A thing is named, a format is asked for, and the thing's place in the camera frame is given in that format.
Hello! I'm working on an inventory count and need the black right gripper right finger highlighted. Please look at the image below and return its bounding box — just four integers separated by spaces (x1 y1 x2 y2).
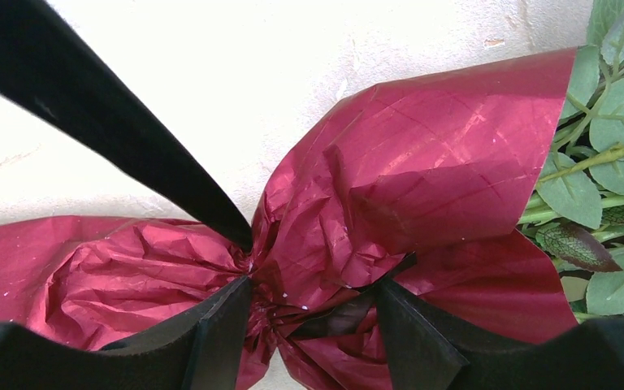
377 279 624 389

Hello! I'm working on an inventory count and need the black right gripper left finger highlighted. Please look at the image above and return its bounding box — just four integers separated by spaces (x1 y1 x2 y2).
0 276 251 389

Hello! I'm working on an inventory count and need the red paper flower bouquet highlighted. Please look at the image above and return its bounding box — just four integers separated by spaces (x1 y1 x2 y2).
0 1 624 389

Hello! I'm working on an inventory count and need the black printed ribbon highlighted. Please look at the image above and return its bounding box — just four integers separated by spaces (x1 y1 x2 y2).
0 1 253 251

